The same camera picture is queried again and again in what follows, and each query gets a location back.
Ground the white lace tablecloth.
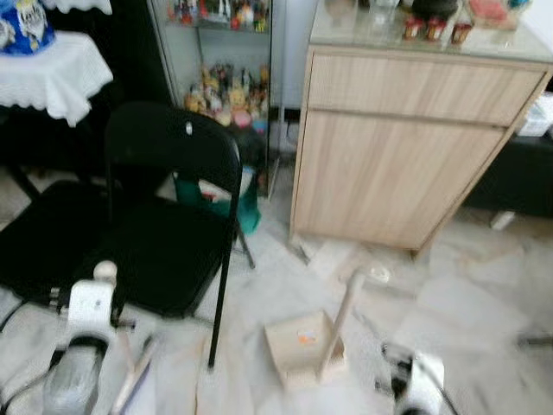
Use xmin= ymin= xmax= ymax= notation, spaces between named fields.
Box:
xmin=0 ymin=30 xmax=113 ymax=126

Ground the white paper stack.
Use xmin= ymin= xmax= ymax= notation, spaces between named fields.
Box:
xmin=518 ymin=91 xmax=553 ymax=137

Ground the beige broom with purple bristles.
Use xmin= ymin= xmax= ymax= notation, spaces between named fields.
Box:
xmin=93 ymin=259 xmax=158 ymax=415

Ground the blue printed bag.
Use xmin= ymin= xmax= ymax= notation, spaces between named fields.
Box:
xmin=0 ymin=0 xmax=57 ymax=57

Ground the teal shopping bag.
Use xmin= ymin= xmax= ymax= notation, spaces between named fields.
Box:
xmin=173 ymin=169 xmax=262 ymax=234

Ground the light wood drawer cabinet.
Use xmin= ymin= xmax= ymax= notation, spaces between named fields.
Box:
xmin=289 ymin=0 xmax=553 ymax=252

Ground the black round pot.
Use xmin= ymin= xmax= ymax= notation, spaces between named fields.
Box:
xmin=410 ymin=0 xmax=459 ymax=20

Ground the small dark red jar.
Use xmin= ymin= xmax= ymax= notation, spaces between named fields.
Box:
xmin=450 ymin=21 xmax=474 ymax=46
xmin=425 ymin=17 xmax=447 ymax=42
xmin=404 ymin=17 xmax=424 ymax=42

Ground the glass figurine display cabinet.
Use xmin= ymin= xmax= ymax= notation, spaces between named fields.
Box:
xmin=147 ymin=0 xmax=286 ymax=200

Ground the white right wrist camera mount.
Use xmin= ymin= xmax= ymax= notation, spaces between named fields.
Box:
xmin=406 ymin=353 xmax=446 ymax=415

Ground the black low bench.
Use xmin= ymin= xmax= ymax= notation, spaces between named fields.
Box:
xmin=462 ymin=130 xmax=553 ymax=217

